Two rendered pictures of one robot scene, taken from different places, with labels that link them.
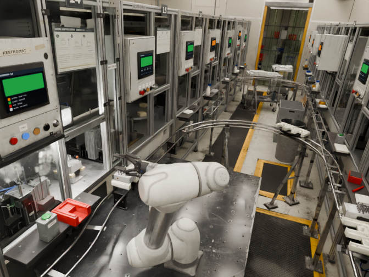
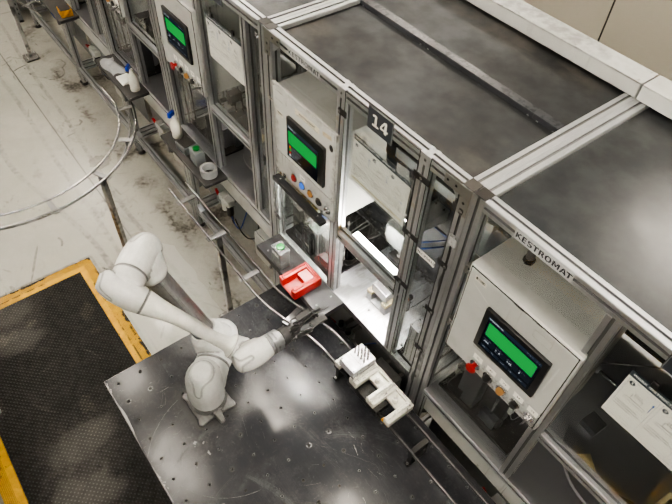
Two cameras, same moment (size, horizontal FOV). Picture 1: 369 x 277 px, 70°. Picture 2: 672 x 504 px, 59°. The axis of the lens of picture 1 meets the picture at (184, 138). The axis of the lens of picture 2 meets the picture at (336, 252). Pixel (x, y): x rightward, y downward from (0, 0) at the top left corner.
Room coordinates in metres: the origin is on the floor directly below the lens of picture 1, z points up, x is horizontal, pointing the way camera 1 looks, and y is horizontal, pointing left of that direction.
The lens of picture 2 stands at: (2.18, -0.78, 3.19)
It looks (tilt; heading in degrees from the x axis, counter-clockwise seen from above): 50 degrees down; 121
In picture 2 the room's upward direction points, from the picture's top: 4 degrees clockwise
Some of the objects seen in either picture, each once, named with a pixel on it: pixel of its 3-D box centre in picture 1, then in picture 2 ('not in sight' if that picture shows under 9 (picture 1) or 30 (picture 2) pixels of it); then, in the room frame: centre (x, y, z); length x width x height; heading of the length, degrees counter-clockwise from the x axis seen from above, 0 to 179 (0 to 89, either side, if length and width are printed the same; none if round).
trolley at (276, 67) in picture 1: (280, 82); not in sight; (7.66, -2.64, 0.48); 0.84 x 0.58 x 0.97; 169
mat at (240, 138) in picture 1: (245, 117); not in sight; (5.76, -1.35, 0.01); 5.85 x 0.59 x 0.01; 161
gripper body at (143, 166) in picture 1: (141, 167); (289, 332); (1.36, 0.24, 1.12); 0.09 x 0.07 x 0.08; 71
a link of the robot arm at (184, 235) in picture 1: (183, 238); (205, 381); (1.11, -0.03, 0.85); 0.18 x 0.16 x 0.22; 114
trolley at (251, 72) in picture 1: (261, 89); not in sight; (6.59, -1.85, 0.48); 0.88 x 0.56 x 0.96; 89
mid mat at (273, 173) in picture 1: (274, 177); not in sight; (3.18, -1.28, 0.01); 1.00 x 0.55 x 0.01; 161
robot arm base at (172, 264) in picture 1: (185, 253); (210, 401); (1.13, -0.05, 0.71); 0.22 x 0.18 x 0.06; 161
